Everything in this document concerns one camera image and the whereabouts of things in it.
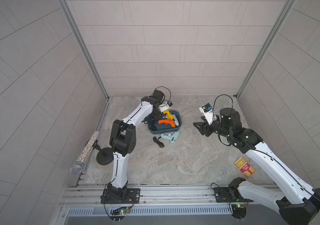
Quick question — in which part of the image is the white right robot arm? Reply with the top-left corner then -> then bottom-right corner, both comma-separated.
194,104 -> 320,225

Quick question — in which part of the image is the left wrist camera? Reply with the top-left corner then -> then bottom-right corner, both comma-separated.
159,101 -> 173,113

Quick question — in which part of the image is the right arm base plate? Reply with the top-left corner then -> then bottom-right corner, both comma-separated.
211,186 -> 253,203

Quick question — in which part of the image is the yellow glue gun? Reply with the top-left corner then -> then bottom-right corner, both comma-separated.
163,110 -> 174,121

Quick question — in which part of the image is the mint green glue gun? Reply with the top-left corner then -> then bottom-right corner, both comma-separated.
160,131 -> 180,144

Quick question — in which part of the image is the aluminium mounting rail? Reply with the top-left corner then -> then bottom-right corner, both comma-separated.
59,182 -> 284,213

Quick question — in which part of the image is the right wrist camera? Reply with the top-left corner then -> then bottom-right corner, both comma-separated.
199,103 -> 216,125

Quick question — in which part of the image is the teal plastic storage box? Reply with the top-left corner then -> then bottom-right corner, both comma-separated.
147,110 -> 182,135

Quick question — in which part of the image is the black bundled power cable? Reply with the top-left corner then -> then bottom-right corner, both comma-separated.
152,136 -> 165,149

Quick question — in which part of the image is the orange glue gun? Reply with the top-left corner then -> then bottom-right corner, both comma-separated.
158,119 -> 176,128

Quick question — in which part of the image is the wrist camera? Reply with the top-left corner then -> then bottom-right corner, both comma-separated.
199,103 -> 216,125
159,101 -> 173,113

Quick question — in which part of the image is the glittery silver microphone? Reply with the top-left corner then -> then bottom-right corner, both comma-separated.
70,131 -> 100,174

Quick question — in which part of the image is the black round stand base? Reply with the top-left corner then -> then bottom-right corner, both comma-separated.
92,141 -> 114,166

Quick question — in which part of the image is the yellow red small box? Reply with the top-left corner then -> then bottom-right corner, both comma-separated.
235,157 -> 255,178

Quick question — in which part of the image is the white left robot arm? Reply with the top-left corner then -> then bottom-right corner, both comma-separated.
107,90 -> 165,201

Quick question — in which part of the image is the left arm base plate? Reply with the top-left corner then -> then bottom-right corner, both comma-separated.
100,187 -> 141,204

